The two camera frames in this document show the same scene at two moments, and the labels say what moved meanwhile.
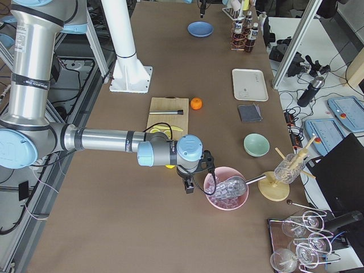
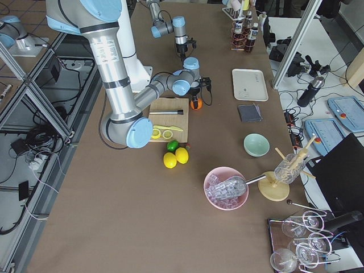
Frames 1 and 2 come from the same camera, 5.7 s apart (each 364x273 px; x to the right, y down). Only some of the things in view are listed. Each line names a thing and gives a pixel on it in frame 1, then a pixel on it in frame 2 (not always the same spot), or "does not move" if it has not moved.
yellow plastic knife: (173, 128) does not move
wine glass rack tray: (300, 243) does not move
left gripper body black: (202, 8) → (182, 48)
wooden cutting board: (170, 103) does not move
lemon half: (154, 131) → (167, 134)
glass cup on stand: (289, 168) does not move
